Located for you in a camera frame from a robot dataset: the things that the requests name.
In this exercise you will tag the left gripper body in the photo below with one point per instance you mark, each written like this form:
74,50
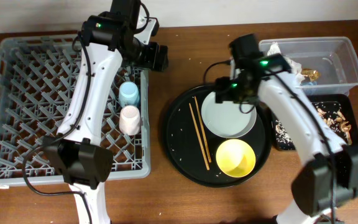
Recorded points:
149,57

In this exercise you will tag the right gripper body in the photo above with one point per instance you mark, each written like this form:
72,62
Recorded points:
237,88

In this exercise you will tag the grey round plate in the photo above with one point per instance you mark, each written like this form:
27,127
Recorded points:
227,119

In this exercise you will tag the blue plastic cup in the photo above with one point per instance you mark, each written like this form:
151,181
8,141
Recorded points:
129,94

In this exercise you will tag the white paper napkin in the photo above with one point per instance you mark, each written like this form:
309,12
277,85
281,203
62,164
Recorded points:
295,66

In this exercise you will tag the wooden chopstick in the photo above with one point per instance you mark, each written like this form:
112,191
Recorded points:
199,137
202,130

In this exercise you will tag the pink plastic cup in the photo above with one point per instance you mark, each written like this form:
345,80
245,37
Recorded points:
130,120

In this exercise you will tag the gold foil snack wrapper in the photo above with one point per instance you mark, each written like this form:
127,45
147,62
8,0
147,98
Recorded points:
312,74

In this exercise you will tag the yellow bowl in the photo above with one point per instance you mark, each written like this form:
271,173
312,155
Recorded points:
235,158

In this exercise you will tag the brown food scraps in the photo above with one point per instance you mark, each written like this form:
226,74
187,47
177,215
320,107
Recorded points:
333,118

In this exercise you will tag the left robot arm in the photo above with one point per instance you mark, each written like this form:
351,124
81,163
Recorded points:
113,39

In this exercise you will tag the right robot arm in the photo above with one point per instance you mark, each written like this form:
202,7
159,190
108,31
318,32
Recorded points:
329,176

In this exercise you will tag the clear plastic waste bin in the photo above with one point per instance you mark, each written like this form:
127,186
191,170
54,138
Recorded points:
333,57

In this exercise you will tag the black rectangular waste tray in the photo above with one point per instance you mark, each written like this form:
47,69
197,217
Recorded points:
330,100

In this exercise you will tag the round black serving tray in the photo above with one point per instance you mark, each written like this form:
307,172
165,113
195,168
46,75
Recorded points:
183,149

